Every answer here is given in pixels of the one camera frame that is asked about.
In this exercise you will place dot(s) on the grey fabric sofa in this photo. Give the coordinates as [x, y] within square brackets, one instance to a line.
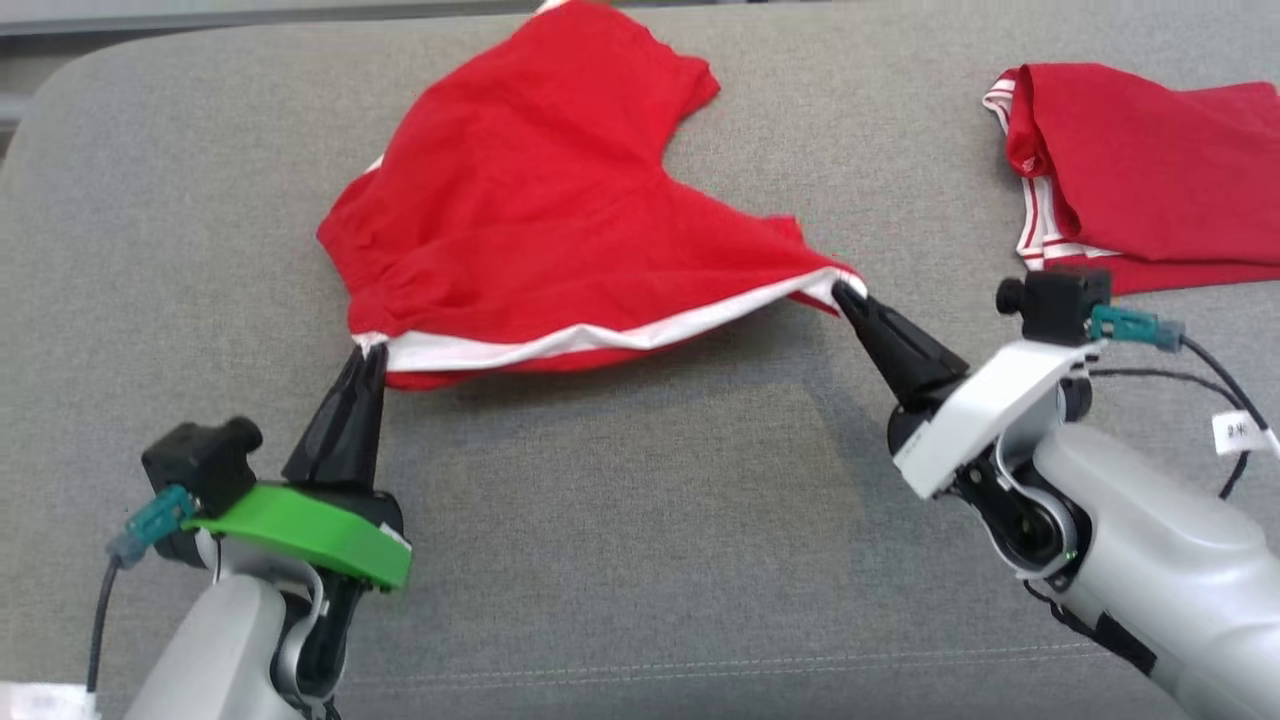
[640, 560]

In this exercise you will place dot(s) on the red white basketball jersey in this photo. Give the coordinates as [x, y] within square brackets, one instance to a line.
[1160, 160]

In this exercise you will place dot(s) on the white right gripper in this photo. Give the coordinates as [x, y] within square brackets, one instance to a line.
[980, 410]

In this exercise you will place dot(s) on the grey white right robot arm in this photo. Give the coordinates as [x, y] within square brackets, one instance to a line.
[1170, 560]

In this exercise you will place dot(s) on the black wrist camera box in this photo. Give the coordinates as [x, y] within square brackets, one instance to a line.
[1060, 305]
[200, 465]

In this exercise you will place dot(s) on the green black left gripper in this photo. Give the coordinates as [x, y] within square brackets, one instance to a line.
[320, 530]

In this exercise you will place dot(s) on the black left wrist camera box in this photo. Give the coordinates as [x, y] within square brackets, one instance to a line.
[200, 465]

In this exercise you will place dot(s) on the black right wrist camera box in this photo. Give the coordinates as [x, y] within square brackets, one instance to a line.
[1060, 305]

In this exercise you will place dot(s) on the red white-striped shorts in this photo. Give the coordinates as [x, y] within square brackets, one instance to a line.
[540, 200]

